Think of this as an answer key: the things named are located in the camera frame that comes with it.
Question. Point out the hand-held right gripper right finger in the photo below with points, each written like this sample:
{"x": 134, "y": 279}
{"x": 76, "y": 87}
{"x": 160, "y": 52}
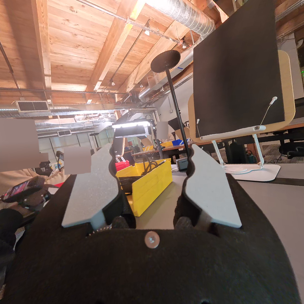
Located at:
{"x": 209, "y": 190}

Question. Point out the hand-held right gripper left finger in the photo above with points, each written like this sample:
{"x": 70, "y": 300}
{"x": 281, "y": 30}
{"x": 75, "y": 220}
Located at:
{"x": 92, "y": 190}

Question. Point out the yellow plastic bin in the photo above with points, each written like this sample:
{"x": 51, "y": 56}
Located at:
{"x": 152, "y": 185}
{"x": 147, "y": 148}
{"x": 167, "y": 144}

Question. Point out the person's left forearm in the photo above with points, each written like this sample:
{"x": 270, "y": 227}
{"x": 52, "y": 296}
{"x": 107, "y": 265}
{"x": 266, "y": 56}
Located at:
{"x": 9, "y": 220}

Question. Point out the black bin divider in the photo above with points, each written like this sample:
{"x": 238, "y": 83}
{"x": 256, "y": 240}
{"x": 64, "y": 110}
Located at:
{"x": 125, "y": 184}

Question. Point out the small grey box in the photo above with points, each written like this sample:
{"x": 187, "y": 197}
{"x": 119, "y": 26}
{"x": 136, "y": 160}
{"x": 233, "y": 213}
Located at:
{"x": 182, "y": 164}

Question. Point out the white board stand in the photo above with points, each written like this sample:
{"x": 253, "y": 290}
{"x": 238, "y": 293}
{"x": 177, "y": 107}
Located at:
{"x": 256, "y": 171}

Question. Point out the teal water bottle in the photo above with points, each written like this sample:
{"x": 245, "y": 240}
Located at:
{"x": 249, "y": 158}

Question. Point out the black floor lamp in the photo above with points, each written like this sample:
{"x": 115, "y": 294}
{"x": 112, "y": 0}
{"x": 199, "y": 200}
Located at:
{"x": 94, "y": 134}

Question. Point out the long wooden desk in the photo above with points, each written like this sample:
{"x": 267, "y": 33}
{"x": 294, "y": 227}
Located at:
{"x": 171, "y": 148}

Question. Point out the blue plastic object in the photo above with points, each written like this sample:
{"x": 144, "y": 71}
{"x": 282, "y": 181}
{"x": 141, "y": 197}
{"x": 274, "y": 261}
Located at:
{"x": 177, "y": 142}

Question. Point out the white ceiling vent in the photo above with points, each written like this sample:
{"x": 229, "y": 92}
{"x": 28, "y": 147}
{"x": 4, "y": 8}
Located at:
{"x": 64, "y": 133}
{"x": 33, "y": 106}

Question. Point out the metal light stand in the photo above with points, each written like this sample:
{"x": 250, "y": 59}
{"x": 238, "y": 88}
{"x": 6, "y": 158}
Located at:
{"x": 158, "y": 144}

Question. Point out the studio light panel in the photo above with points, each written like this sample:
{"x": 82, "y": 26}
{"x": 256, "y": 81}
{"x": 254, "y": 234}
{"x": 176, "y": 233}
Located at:
{"x": 129, "y": 124}

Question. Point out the black office chair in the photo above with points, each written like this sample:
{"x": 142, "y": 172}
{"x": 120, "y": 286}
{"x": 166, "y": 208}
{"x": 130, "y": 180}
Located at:
{"x": 292, "y": 149}

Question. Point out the black stand pole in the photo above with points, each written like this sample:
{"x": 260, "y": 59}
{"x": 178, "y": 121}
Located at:
{"x": 175, "y": 99}

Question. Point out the wooden office desk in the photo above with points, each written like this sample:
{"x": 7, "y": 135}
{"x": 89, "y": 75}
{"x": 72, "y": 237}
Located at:
{"x": 285, "y": 129}

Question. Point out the black faced plywood board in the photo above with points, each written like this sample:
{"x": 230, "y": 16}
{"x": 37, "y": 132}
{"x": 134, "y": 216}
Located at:
{"x": 237, "y": 71}

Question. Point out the long silver duct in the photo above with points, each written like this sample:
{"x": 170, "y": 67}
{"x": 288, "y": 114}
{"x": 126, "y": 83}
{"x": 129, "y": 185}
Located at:
{"x": 83, "y": 109}

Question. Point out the silver ceiling duct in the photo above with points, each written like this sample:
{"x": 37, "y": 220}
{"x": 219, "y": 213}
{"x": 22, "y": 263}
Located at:
{"x": 190, "y": 16}

